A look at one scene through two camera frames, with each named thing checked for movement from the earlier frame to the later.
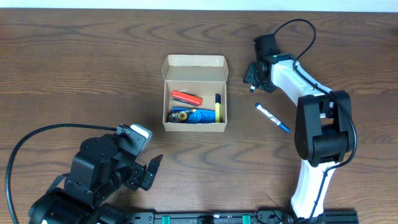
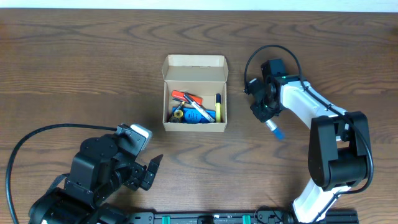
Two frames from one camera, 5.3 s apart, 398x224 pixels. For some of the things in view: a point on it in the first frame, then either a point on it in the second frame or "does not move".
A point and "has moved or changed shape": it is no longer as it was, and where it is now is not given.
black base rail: x=262 y=216 does not move
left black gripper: x=142 y=175 does not move
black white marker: x=252 y=88 has moved or changed shape
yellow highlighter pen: x=217 y=108 does not move
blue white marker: x=273 y=118 -> x=278 y=132
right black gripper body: x=253 y=76 -> x=264 y=112
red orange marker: x=186 y=98 does not move
